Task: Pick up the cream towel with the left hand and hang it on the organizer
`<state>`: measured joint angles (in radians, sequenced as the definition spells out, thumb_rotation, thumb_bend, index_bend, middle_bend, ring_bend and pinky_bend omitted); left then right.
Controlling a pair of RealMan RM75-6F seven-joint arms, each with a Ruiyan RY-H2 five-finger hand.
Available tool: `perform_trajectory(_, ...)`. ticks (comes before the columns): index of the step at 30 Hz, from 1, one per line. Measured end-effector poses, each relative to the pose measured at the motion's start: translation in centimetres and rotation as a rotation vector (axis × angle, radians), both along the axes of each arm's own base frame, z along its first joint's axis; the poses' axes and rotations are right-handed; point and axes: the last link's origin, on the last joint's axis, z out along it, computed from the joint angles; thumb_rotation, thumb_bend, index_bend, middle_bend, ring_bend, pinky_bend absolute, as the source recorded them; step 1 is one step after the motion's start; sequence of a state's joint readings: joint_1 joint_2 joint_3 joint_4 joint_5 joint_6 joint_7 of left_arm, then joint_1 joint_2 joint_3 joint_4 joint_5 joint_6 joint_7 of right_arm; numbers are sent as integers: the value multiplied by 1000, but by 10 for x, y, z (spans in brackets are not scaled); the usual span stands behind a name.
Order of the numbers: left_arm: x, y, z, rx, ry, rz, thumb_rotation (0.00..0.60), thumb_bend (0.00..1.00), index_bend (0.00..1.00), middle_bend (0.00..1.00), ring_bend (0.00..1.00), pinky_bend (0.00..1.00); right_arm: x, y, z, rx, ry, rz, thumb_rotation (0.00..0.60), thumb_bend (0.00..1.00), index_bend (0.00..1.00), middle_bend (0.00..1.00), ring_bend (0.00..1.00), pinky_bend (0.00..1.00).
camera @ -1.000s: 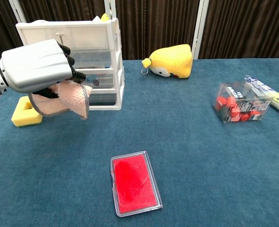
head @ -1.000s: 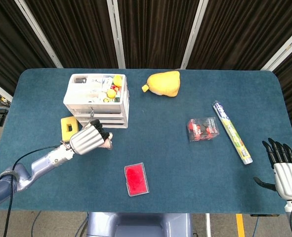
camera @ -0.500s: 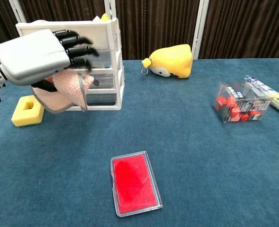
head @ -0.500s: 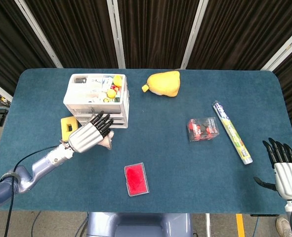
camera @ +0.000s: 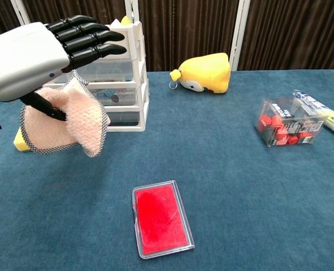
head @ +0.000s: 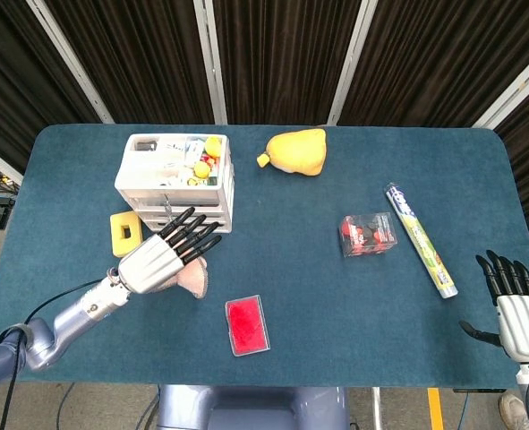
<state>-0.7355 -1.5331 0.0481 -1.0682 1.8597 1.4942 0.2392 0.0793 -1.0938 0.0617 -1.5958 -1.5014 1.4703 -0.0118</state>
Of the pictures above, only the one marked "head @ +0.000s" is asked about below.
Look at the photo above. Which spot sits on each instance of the dark brown curtain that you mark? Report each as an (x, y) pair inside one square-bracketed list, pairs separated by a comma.
[(282, 58)]

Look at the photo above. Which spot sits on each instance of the metal table leg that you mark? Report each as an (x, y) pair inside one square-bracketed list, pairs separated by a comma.
[(377, 410)]

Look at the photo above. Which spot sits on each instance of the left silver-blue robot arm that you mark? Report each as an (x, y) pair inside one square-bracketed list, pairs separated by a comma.
[(80, 309)]

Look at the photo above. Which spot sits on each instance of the beige shoe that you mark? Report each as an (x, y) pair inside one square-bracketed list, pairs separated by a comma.
[(512, 410)]

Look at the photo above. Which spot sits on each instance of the silver-blue robot torso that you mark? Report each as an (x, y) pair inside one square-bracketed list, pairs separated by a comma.
[(255, 407)]

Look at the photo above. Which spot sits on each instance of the yellow sponge with square hole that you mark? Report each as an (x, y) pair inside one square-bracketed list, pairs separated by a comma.
[(132, 246)]

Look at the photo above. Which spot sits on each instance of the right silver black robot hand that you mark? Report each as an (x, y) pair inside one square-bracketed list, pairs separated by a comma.
[(523, 322)]

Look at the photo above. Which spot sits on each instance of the white plastic drawer unit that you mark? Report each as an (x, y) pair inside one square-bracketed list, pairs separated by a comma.
[(130, 179)]

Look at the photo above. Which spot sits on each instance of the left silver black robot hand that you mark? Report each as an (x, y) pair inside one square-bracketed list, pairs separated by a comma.
[(152, 264)]

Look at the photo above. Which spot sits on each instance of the yellow plush toy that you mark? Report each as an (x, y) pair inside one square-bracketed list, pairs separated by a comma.
[(295, 152)]

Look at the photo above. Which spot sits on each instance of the pink knitted cloth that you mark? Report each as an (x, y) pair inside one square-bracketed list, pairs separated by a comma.
[(194, 277)]

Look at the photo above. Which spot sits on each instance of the clear box with red caps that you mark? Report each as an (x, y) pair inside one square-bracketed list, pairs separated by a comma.
[(367, 235)]

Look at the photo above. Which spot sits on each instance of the red ink pad clear case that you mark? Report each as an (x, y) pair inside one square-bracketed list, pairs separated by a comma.
[(246, 327)]

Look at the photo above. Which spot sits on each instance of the small yellow toy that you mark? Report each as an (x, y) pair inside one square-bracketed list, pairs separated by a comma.
[(213, 147), (201, 169)]

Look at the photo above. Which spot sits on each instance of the plastic wrap roll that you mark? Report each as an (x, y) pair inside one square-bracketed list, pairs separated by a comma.
[(420, 237)]

